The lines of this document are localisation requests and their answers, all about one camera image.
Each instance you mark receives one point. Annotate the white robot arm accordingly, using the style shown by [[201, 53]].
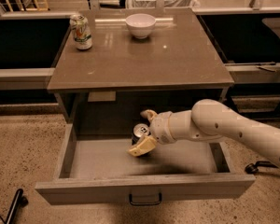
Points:
[[208, 120]]

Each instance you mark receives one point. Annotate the black chair leg with caster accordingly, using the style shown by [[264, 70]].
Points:
[[19, 200]]

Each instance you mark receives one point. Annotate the white wire basket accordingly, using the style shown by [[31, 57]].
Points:
[[134, 4]]

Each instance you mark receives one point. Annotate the black drawer handle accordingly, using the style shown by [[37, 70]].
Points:
[[149, 200]]

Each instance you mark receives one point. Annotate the black chair base right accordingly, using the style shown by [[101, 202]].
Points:
[[253, 168]]

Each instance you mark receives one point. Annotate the white green soda can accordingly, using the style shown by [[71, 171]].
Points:
[[81, 31]]

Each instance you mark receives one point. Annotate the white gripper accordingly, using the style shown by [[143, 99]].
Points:
[[160, 127]]

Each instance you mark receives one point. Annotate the white ceramic bowl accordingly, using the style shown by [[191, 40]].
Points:
[[140, 25]]

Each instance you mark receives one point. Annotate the blue pepsi can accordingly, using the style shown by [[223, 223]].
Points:
[[139, 130]]

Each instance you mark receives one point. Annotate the open grey top drawer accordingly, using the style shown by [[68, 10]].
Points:
[[95, 167]]

